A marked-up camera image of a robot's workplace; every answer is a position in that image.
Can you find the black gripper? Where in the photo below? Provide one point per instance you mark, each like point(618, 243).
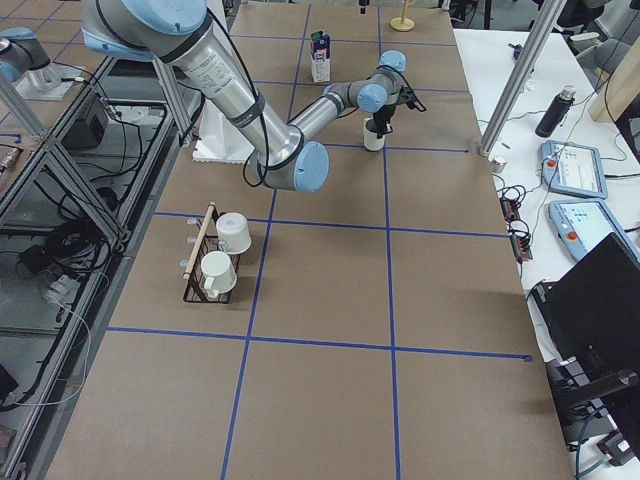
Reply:
point(384, 116)

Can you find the white ribbed HOME mug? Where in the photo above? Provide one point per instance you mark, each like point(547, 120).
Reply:
point(371, 140)

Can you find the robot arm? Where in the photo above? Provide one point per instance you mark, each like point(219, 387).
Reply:
point(286, 156)
point(21, 52)

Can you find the blue white milk carton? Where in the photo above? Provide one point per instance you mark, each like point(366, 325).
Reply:
point(320, 56)

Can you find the small metal cup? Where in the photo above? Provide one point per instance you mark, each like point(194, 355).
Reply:
point(498, 164)

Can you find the wooden stand with round base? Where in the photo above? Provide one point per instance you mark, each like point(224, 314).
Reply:
point(403, 23)

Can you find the black power strip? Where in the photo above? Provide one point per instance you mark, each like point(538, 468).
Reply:
point(518, 230)

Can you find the black water bottle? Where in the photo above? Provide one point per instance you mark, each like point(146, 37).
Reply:
point(556, 111)

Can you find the white upside-down mug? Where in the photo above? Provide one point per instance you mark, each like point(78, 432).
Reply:
point(219, 273)
point(233, 233)

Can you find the upper teach pendant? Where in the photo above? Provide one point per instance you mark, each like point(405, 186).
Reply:
point(573, 169)

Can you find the teach pendant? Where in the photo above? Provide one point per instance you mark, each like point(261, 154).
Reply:
point(573, 169)
point(582, 224)

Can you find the white upside-down mug front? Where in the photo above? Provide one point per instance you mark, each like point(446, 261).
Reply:
point(219, 273)

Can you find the lower teach pendant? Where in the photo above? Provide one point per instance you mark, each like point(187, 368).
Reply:
point(582, 224)

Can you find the black laptop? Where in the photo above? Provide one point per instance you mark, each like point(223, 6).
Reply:
point(592, 312)

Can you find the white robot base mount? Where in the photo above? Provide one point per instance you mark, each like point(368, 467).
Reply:
point(219, 140)

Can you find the wooden rack handle rod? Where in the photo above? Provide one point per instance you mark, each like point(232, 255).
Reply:
point(199, 239)

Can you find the aluminium frame post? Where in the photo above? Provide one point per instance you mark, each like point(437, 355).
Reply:
point(542, 27)

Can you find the black wire mug rack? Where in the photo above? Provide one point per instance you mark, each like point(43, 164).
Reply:
point(194, 291)

